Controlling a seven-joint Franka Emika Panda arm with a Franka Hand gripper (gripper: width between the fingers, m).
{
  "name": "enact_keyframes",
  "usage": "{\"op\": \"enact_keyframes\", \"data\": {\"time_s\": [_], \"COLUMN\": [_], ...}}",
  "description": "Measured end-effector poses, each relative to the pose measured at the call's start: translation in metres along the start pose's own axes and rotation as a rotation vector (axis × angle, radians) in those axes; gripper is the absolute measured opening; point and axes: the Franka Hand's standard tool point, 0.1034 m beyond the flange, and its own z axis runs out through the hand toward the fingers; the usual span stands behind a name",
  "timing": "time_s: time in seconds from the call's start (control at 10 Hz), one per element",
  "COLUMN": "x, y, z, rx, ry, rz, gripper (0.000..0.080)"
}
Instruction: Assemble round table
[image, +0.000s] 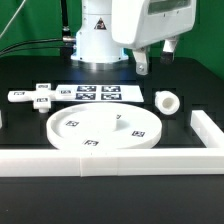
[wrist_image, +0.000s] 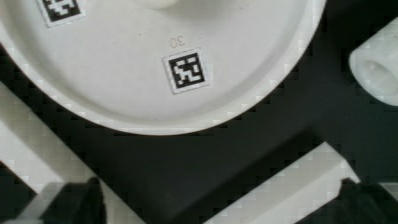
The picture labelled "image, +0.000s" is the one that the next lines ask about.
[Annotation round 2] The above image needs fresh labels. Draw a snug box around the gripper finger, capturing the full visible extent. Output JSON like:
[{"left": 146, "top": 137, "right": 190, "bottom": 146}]
[
  {"left": 160, "top": 36, "right": 179, "bottom": 64},
  {"left": 133, "top": 47, "right": 149, "bottom": 75}
]

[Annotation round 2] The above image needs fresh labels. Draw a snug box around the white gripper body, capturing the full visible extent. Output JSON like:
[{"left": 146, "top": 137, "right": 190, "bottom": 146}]
[{"left": 111, "top": 0, "right": 197, "bottom": 49}]

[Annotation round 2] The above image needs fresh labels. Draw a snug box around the white round table top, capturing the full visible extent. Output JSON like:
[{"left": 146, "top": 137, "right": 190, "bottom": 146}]
[{"left": 46, "top": 103, "right": 162, "bottom": 151}]

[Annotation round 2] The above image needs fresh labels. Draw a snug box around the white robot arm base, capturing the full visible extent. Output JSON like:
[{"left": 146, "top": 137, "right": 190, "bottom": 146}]
[{"left": 71, "top": 0, "right": 128, "bottom": 63}]

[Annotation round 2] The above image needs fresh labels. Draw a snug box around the white marker sheet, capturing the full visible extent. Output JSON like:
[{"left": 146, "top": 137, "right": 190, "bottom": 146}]
[{"left": 55, "top": 85, "right": 144, "bottom": 102}]

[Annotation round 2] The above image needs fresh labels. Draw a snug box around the white cross-shaped table base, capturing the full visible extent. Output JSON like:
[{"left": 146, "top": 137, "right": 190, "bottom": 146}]
[{"left": 7, "top": 82, "right": 76, "bottom": 114}]

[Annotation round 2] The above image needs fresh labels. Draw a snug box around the black cable bundle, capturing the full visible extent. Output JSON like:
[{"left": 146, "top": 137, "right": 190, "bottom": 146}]
[{"left": 0, "top": 37, "right": 76, "bottom": 58}]

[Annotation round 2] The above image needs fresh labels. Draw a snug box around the white right fence rail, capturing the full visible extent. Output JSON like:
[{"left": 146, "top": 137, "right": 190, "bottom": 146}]
[{"left": 190, "top": 110, "right": 224, "bottom": 148}]

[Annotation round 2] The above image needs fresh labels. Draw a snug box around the white fence rail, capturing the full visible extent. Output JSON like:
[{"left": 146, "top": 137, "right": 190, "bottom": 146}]
[
  {"left": 0, "top": 148, "right": 224, "bottom": 177},
  {"left": 190, "top": 110, "right": 224, "bottom": 148}
]

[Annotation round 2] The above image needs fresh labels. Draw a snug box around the white front fence rail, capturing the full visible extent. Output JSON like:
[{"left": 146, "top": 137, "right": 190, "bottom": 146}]
[{"left": 0, "top": 148, "right": 224, "bottom": 177}]

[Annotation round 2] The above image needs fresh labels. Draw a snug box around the grey thin cable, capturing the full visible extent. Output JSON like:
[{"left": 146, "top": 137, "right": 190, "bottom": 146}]
[{"left": 0, "top": 0, "right": 28, "bottom": 39}]

